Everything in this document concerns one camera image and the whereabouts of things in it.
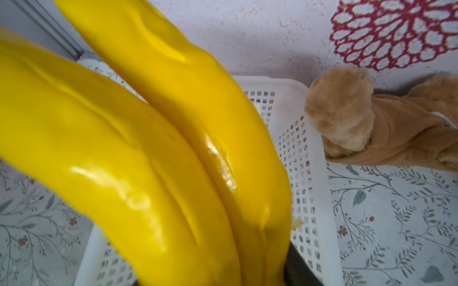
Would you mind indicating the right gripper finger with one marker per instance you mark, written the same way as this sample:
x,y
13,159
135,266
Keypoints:
x,y
298,268

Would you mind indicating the yellow banana bunch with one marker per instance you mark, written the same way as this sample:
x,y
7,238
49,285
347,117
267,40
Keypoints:
x,y
178,169

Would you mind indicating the white plastic basket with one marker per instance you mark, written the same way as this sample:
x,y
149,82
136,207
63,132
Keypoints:
x,y
280,103

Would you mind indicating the brown teddy bear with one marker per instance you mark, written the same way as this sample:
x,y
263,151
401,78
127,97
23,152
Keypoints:
x,y
360,127

